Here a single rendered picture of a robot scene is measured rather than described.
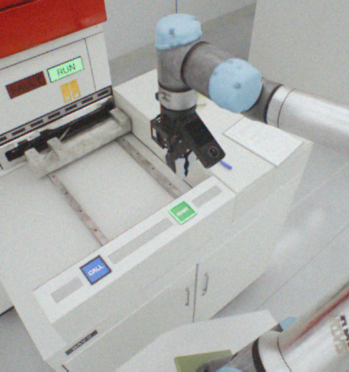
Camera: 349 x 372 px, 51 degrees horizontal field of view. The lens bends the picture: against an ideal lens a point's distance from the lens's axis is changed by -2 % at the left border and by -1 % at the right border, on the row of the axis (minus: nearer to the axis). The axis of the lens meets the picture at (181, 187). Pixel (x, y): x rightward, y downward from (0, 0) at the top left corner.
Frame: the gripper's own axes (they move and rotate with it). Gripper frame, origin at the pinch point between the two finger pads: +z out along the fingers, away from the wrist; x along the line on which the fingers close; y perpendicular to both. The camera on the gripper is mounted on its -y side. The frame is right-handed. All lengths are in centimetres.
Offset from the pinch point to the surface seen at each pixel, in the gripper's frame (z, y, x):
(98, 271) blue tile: 14.1, 0.1, 25.7
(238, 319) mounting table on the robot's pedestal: 28.7, -25.6, 3.8
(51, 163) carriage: 22, 47, 16
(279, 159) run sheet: 13.7, -2.8, -33.7
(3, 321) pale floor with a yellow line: 110, 59, 62
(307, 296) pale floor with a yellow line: 111, -25, -59
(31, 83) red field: 0, 58, 11
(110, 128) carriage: 22, 49, -8
